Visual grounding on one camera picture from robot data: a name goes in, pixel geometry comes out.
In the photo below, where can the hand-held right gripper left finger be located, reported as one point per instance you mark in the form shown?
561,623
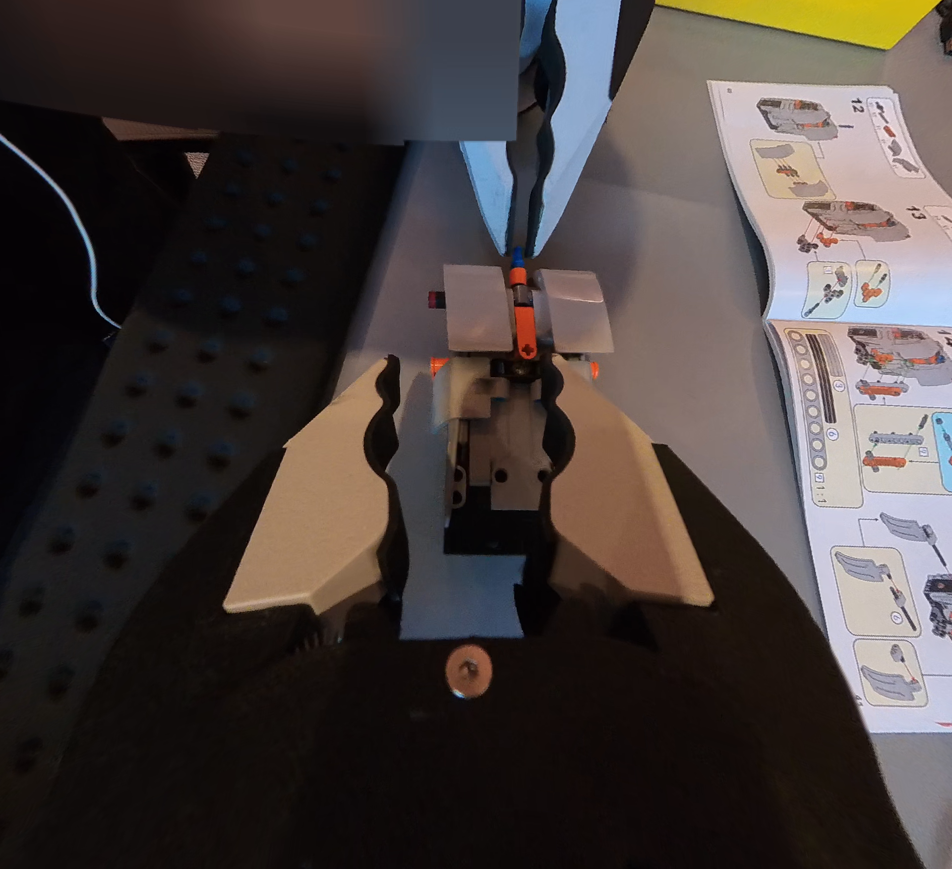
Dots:
320,519

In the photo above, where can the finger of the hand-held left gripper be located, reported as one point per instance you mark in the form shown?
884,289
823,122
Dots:
491,192
584,66

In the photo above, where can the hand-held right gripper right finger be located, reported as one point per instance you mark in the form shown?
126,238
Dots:
625,519

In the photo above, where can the grey curved block piece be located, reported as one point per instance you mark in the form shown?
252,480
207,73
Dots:
476,304

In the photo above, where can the grey toy robot assembly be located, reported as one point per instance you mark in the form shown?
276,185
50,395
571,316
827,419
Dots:
513,438

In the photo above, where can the open instruction booklet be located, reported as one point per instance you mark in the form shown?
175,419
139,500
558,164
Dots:
855,363

